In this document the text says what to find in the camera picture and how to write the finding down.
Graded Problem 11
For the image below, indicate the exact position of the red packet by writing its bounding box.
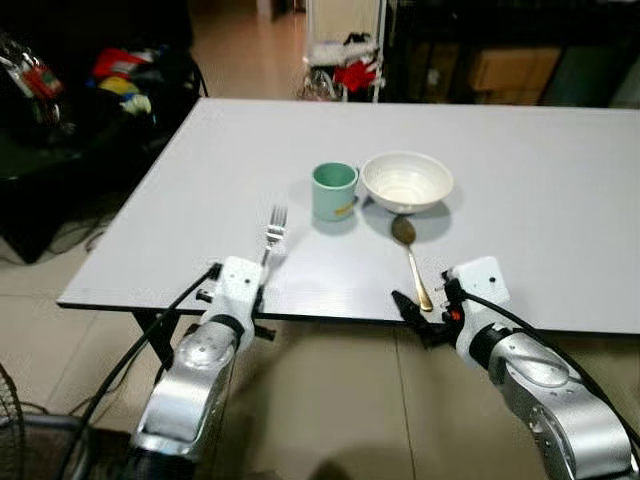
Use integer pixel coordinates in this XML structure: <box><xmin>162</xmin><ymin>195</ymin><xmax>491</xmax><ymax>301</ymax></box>
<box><xmin>13</xmin><ymin>58</ymin><xmax>63</xmax><ymax>102</ymax></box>

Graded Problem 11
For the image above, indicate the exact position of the red cloth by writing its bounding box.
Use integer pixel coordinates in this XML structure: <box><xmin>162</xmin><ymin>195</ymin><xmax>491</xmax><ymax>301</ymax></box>
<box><xmin>335</xmin><ymin>61</ymin><xmax>380</xmax><ymax>94</ymax></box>

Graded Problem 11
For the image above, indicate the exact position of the silver fork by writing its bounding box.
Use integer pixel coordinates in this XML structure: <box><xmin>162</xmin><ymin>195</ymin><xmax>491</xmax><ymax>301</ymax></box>
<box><xmin>262</xmin><ymin>205</ymin><xmax>289</xmax><ymax>269</ymax></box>

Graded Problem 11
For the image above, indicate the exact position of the yellow toy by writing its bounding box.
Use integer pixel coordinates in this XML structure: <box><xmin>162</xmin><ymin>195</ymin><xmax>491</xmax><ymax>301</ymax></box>
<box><xmin>98</xmin><ymin>77</ymin><xmax>140</xmax><ymax>97</ymax></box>

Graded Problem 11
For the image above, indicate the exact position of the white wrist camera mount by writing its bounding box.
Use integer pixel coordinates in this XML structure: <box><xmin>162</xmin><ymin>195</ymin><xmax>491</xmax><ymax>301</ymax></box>
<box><xmin>441</xmin><ymin>256</ymin><xmax>512</xmax><ymax>353</ymax></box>
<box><xmin>207</xmin><ymin>256</ymin><xmax>265</xmax><ymax>326</ymax></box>

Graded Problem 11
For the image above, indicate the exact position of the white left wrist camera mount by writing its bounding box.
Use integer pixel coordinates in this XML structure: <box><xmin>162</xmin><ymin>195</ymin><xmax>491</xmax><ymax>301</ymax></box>
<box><xmin>207</xmin><ymin>256</ymin><xmax>265</xmax><ymax>326</ymax></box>

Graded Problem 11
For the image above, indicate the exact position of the dark cabinet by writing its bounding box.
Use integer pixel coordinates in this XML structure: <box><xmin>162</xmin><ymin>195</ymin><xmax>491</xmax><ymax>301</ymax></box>
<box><xmin>385</xmin><ymin>0</ymin><xmax>640</xmax><ymax>109</ymax></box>

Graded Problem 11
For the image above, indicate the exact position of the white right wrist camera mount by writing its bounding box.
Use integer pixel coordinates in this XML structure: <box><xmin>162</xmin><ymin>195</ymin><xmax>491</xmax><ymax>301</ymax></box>
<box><xmin>441</xmin><ymin>256</ymin><xmax>512</xmax><ymax>353</ymax></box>

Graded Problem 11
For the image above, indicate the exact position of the green mug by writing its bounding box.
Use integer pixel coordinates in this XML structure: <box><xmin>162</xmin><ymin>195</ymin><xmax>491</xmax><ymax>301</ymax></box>
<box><xmin>311</xmin><ymin>162</ymin><xmax>361</xmax><ymax>223</ymax></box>

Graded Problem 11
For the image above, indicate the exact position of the white toy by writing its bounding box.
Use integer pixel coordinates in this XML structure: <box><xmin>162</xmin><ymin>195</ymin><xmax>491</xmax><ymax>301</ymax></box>
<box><xmin>124</xmin><ymin>92</ymin><xmax>154</xmax><ymax>114</ymax></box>

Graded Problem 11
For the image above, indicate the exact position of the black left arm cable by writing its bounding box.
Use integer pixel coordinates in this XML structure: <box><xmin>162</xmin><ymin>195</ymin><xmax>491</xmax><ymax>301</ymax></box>
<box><xmin>55</xmin><ymin>262</ymin><xmax>223</xmax><ymax>480</ymax></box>

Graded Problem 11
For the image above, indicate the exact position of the red bag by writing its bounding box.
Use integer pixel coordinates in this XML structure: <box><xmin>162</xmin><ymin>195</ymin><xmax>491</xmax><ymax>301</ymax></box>
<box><xmin>91</xmin><ymin>47</ymin><xmax>153</xmax><ymax>80</ymax></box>

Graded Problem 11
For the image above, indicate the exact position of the cardboard box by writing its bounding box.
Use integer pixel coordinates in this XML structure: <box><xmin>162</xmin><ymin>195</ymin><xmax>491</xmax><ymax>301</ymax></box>
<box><xmin>470</xmin><ymin>46</ymin><xmax>562</xmax><ymax>97</ymax></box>

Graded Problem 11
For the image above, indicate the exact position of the gold handled spoon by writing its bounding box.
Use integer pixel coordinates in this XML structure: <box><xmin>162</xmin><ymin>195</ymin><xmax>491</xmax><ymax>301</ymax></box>
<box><xmin>390</xmin><ymin>216</ymin><xmax>436</xmax><ymax>313</ymax></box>

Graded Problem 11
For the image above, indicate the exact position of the white rack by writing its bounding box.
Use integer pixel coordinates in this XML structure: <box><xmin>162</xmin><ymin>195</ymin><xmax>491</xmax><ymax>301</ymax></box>
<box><xmin>303</xmin><ymin>0</ymin><xmax>388</xmax><ymax>103</ymax></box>

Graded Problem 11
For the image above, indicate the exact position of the black sofa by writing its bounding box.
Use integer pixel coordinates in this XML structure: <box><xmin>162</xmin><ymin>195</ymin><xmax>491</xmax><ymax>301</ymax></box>
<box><xmin>0</xmin><ymin>0</ymin><xmax>208</xmax><ymax>265</ymax></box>

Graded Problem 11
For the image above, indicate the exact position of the white bowl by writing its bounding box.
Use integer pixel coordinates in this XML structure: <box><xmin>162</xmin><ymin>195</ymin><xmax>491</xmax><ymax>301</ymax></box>
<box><xmin>360</xmin><ymin>151</ymin><xmax>455</xmax><ymax>215</ymax></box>

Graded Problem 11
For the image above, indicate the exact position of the black floor fan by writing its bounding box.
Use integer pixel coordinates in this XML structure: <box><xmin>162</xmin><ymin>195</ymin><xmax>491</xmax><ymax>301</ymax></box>
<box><xmin>0</xmin><ymin>360</ymin><xmax>93</xmax><ymax>480</ymax></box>

